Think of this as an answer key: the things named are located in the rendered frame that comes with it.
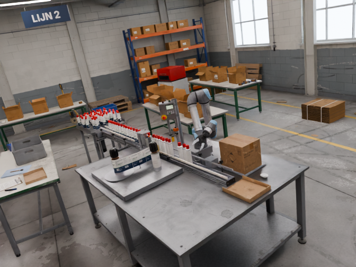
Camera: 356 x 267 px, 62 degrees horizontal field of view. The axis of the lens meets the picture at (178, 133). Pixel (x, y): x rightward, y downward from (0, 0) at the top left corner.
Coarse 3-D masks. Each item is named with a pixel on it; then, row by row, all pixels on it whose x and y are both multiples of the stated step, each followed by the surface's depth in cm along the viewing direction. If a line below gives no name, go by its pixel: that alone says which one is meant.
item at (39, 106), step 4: (32, 100) 771; (36, 100) 774; (40, 100) 776; (44, 100) 779; (32, 104) 742; (36, 104) 747; (40, 104) 752; (44, 104) 756; (36, 108) 750; (40, 108) 754; (44, 108) 757; (36, 112) 752; (40, 112) 756; (44, 112) 760
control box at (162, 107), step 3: (159, 102) 321; (165, 102) 316; (168, 102) 314; (171, 102) 313; (159, 105) 313; (162, 105) 313; (159, 108) 314; (162, 108) 314; (165, 108) 314; (174, 108) 315; (162, 111) 315; (165, 111) 315; (162, 114) 316; (165, 114) 316; (168, 114) 317; (171, 114) 317; (174, 114) 317; (162, 117) 317; (168, 117) 318; (171, 117) 318; (174, 117) 318; (162, 120) 318; (165, 120) 319
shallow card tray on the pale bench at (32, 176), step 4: (40, 168) 376; (28, 172) 369; (32, 172) 372; (36, 172) 371; (40, 172) 369; (44, 172) 364; (24, 176) 364; (28, 176) 362; (32, 176) 360; (36, 176) 358; (40, 176) 356; (44, 176) 349; (24, 180) 345; (28, 180) 351; (32, 180) 342; (36, 180) 344
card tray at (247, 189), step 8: (240, 184) 256; (248, 184) 254; (256, 184) 252; (264, 184) 245; (232, 192) 242; (240, 192) 244; (248, 192) 242; (256, 192) 240; (264, 192) 237; (248, 200) 228
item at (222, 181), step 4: (164, 156) 331; (172, 160) 319; (176, 164) 315; (180, 164) 310; (184, 164) 303; (200, 164) 297; (184, 168) 304; (188, 168) 299; (192, 168) 292; (212, 168) 284; (196, 172) 290; (200, 172) 283; (204, 172) 279; (204, 176) 280; (208, 176) 275; (212, 176) 269; (232, 176) 263; (212, 180) 271; (220, 180) 261; (224, 180) 259; (232, 180) 260; (224, 184) 259; (228, 184) 258
